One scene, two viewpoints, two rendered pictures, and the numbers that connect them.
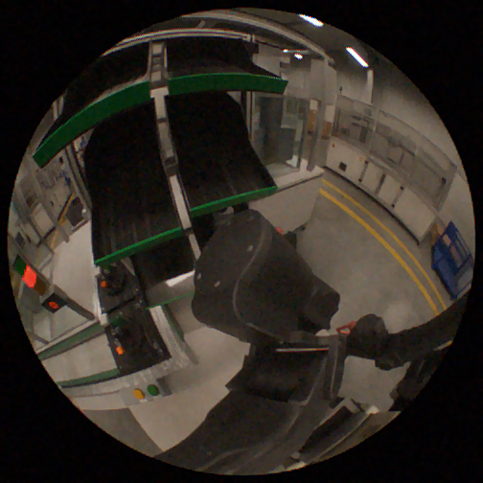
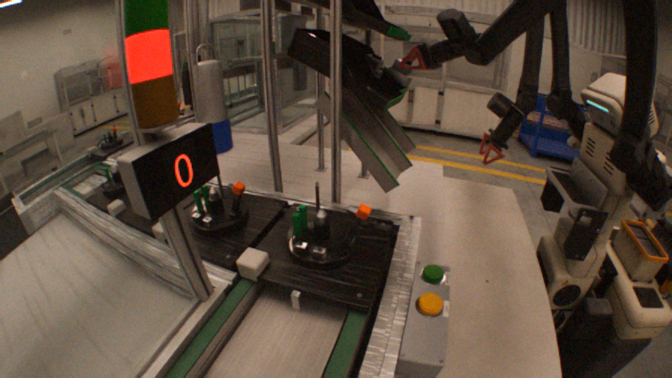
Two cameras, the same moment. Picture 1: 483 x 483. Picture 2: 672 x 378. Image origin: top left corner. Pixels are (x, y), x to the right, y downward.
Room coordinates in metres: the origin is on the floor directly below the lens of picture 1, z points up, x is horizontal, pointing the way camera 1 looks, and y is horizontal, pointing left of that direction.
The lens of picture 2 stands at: (-0.32, 0.61, 1.32)
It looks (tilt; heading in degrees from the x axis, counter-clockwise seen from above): 30 degrees down; 324
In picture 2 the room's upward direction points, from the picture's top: straight up
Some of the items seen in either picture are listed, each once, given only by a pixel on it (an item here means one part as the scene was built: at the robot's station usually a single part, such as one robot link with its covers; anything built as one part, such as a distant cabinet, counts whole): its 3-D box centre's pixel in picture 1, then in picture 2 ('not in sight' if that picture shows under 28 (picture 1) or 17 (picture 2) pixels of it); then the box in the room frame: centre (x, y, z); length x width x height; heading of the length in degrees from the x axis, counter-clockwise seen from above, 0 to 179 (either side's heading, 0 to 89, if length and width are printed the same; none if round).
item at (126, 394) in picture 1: (143, 393); (425, 316); (-0.21, 0.34, 0.93); 0.21 x 0.07 x 0.06; 125
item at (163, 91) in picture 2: (38, 285); (154, 100); (0.01, 0.62, 1.28); 0.05 x 0.05 x 0.05
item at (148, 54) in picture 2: (29, 276); (148, 56); (0.01, 0.62, 1.33); 0.05 x 0.05 x 0.05
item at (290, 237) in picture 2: (127, 333); (322, 240); (0.02, 0.39, 0.98); 0.14 x 0.14 x 0.02
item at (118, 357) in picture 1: (130, 335); (322, 247); (0.02, 0.39, 0.96); 0.24 x 0.24 x 0.02; 35
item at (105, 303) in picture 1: (109, 275); (215, 202); (0.23, 0.54, 1.01); 0.24 x 0.24 x 0.13; 35
